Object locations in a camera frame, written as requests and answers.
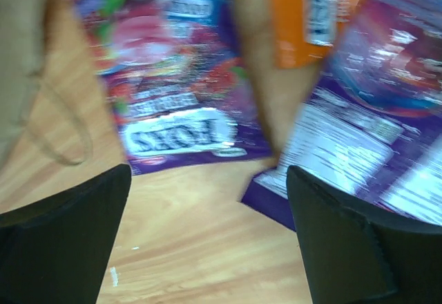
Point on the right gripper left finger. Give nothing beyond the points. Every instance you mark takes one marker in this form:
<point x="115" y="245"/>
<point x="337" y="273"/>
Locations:
<point x="56" y="250"/>

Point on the orange snack packet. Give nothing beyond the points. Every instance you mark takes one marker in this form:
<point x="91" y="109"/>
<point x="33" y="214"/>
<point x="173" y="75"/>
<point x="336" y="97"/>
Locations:
<point x="305" y="30"/>

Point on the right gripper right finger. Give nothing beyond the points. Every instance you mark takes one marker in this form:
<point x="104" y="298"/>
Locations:
<point x="356" y="252"/>

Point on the red paper bag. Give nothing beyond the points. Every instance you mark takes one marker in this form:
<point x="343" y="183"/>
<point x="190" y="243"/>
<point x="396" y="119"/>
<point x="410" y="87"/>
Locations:
<point x="22" y="65"/>

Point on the purple snack packet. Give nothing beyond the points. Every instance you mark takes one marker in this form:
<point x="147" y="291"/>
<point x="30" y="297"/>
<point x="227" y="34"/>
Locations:
<point x="175" y="81"/>
<point x="372" y="124"/>

